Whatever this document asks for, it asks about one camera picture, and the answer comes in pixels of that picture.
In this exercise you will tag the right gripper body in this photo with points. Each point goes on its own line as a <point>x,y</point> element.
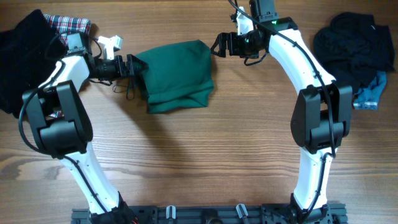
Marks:
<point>241,45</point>

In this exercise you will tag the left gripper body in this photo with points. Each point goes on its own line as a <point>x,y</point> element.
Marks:
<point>109,69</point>

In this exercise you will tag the green cloth garment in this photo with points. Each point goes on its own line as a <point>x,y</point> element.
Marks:
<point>177,76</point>

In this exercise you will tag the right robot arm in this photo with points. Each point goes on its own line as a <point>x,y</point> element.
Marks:
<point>322,112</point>

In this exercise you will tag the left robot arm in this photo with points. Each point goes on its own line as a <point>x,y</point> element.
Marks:
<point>61,127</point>

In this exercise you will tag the red plaid shirt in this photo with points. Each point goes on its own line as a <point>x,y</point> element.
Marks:
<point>61,24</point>

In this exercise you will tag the black folded garment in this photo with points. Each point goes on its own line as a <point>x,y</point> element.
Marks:
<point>23,63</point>

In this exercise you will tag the black crumpled garment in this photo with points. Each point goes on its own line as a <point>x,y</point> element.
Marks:
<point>353,48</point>

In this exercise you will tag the blue denim garment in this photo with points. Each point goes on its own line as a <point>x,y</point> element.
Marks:
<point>368,98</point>

